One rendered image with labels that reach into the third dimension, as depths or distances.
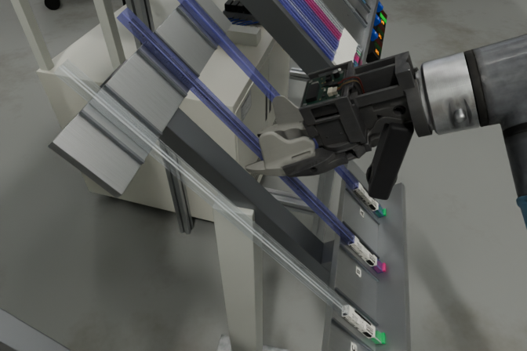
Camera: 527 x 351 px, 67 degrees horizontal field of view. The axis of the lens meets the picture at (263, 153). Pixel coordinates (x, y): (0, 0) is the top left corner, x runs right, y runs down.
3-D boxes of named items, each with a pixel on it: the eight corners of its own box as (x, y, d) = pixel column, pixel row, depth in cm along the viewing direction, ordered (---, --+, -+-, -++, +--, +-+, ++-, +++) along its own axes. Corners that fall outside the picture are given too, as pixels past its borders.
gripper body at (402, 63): (303, 74, 47) (411, 40, 41) (328, 129, 51) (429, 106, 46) (291, 113, 41) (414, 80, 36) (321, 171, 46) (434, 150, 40)
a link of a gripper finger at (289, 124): (252, 94, 53) (313, 85, 47) (271, 128, 56) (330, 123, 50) (241, 109, 51) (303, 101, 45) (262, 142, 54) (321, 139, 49)
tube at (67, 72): (376, 334, 55) (383, 334, 55) (375, 345, 54) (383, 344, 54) (62, 65, 35) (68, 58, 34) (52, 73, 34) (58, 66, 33)
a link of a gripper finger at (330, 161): (280, 150, 48) (349, 122, 46) (286, 160, 49) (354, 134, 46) (281, 175, 44) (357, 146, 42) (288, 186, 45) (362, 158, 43)
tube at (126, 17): (377, 265, 63) (383, 264, 62) (377, 273, 62) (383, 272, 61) (121, 12, 43) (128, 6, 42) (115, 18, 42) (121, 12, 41)
